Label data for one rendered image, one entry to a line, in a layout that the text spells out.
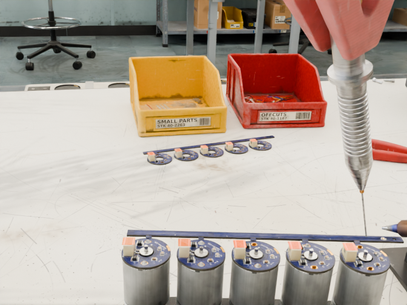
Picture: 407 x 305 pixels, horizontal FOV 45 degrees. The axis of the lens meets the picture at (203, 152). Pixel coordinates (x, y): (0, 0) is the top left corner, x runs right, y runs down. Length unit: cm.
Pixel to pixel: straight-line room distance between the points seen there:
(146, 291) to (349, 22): 16
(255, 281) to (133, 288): 6
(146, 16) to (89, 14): 50
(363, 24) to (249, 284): 14
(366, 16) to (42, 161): 39
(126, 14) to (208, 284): 448
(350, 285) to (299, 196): 19
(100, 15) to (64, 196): 428
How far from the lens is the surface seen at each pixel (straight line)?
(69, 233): 39
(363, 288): 27
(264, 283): 26
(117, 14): 469
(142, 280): 25
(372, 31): 18
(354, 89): 19
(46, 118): 61
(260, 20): 339
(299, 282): 26
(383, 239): 29
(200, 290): 26
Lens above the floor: 97
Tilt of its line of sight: 25 degrees down
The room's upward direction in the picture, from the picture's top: 2 degrees clockwise
